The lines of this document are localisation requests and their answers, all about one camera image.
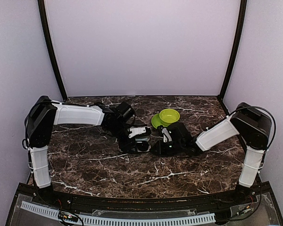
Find white slotted cable duct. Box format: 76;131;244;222
20;201;216;226

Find right black frame post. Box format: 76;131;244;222
217;0;248;102

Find black glasses case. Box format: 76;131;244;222
117;134;151;153

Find green bowl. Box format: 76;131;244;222
159;108;180;126

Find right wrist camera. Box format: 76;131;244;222
157;125;173;143

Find black table front rail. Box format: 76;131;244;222
30;188;262;216

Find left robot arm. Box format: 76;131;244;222
22;96;137;205

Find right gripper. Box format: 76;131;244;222
150;139;184;156

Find black sunglasses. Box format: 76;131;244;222
136;141;151;153

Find black frame post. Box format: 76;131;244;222
217;0;248;102
37;0;68;101

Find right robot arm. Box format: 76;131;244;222
150;102;276;204

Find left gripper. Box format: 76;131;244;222
107;122;138;153

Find green plate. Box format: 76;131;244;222
151;113;170;129

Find left black frame post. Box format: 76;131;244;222
37;0;68;101

